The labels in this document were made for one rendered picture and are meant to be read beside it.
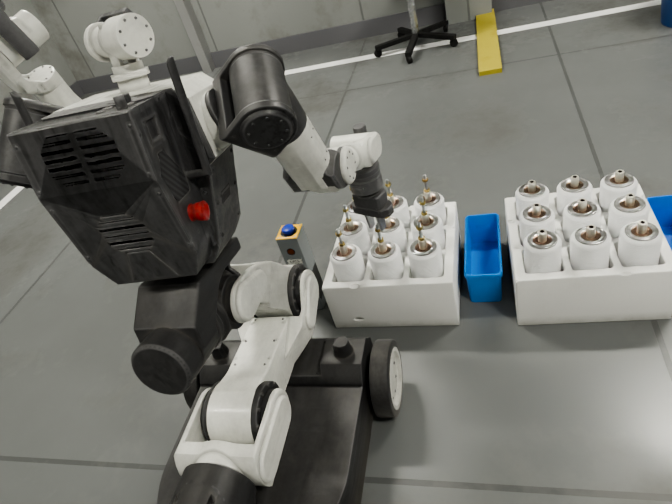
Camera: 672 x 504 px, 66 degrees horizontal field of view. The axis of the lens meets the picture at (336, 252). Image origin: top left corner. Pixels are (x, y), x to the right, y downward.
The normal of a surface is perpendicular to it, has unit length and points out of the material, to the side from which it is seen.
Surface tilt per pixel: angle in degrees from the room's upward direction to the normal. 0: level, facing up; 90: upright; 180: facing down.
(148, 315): 34
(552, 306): 90
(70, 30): 90
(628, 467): 0
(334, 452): 0
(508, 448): 0
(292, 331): 26
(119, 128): 80
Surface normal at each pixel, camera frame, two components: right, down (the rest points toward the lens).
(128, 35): 0.77, 0.14
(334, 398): -0.25, -0.76
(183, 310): -0.31, -0.26
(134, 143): -0.15, 0.49
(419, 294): -0.19, 0.65
